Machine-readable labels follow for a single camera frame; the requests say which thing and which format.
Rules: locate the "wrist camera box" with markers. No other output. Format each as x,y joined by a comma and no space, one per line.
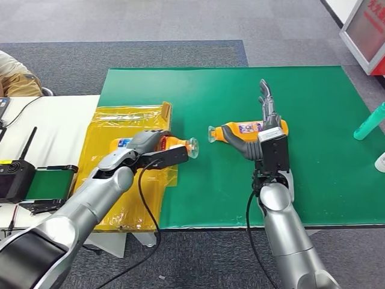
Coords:
168,156
273,151

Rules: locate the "small green belt conveyor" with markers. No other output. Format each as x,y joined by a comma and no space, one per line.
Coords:
50,184

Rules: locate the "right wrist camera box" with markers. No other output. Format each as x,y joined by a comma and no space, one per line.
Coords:
273,151

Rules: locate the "red and black lead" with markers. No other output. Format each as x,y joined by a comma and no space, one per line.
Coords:
12,221

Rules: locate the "yellow plastic-wrapped box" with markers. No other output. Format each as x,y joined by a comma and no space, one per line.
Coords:
120,123

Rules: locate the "red and white cabinet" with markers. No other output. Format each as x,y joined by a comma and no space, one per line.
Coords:
365,34

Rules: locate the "person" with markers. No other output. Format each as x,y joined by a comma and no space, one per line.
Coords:
18,79

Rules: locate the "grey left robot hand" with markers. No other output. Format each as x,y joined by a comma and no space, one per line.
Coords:
148,140

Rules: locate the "orange bottle with clear cap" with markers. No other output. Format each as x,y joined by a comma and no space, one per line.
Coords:
234,128
177,142

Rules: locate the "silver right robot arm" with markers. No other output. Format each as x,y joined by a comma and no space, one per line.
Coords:
288,239

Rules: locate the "green table mat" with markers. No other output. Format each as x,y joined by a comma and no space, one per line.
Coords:
316,99

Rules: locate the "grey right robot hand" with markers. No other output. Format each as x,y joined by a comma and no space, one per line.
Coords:
243,145

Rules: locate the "white plastic bottle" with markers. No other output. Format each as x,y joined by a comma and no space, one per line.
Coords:
380,163

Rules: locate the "black radio unit with antenna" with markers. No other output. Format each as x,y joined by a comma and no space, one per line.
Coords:
15,181

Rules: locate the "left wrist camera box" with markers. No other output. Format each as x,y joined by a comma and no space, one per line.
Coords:
168,156

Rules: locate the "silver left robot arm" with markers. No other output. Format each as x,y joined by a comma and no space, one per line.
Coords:
78,215

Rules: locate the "white table support bracket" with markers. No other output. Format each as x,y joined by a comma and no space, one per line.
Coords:
111,244
145,238

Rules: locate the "teal plastic bottle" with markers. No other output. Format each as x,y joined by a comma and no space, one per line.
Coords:
368,123

